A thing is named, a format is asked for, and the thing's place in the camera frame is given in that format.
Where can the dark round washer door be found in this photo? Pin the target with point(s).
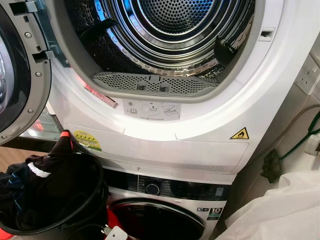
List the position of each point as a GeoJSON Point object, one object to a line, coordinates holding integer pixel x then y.
{"type": "Point", "coordinates": [160, 220]}

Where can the ten year warranty sticker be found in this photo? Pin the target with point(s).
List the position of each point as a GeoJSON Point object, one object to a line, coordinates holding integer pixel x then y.
{"type": "Point", "coordinates": [214, 212]}

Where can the black drum lifter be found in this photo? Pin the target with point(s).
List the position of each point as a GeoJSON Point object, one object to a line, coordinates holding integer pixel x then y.
{"type": "Point", "coordinates": [225, 50]}
{"type": "Point", "coordinates": [97, 31]}

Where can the dark green cloth piece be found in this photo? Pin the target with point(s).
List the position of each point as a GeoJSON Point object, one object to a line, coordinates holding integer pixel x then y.
{"type": "Point", "coordinates": [271, 166]}

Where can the white plastic bag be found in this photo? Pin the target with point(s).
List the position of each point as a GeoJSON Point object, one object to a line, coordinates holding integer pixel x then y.
{"type": "Point", "coordinates": [280, 210]}

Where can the red strip sticker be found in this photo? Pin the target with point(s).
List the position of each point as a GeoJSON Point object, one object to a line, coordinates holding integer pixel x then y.
{"type": "Point", "coordinates": [100, 95]}

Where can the stainless steel dryer drum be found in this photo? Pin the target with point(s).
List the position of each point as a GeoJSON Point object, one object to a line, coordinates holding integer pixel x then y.
{"type": "Point", "coordinates": [165, 20]}

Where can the white tumble dryer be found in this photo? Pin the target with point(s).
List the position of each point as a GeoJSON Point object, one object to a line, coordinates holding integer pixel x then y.
{"type": "Point", "coordinates": [210, 145]}

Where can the white front-load washing machine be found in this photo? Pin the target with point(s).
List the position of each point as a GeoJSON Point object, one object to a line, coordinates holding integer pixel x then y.
{"type": "Point", "coordinates": [125, 194]}

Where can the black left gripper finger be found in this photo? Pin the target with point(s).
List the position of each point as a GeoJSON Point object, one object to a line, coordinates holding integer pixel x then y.
{"type": "Point", "coordinates": [66, 142]}

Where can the white wall socket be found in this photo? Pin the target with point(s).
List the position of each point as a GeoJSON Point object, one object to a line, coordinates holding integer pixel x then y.
{"type": "Point", "coordinates": [305, 77]}

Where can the black garment with white stripe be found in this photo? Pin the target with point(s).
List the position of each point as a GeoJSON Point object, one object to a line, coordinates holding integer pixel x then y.
{"type": "Point", "coordinates": [50, 195]}

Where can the white mains plug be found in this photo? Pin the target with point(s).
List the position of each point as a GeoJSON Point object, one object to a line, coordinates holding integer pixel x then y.
{"type": "Point", "coordinates": [313, 144]}

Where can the white instruction sticker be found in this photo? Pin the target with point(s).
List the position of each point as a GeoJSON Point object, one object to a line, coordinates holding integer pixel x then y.
{"type": "Point", "coordinates": [152, 110]}

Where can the grey perforated lint filter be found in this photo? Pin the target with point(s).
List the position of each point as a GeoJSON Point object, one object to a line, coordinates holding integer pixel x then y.
{"type": "Point", "coordinates": [120, 82]}

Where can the black washer dial knob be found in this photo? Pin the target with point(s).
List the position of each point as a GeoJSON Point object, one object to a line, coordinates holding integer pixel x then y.
{"type": "Point", "coordinates": [152, 188]}

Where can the red plastic basin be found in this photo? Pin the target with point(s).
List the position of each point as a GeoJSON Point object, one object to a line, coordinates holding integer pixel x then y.
{"type": "Point", "coordinates": [111, 217]}

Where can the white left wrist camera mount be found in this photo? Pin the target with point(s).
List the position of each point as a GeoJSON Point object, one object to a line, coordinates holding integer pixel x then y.
{"type": "Point", "coordinates": [117, 234]}

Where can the grey round dryer door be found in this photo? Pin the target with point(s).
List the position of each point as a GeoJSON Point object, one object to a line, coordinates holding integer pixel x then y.
{"type": "Point", "coordinates": [37, 90]}

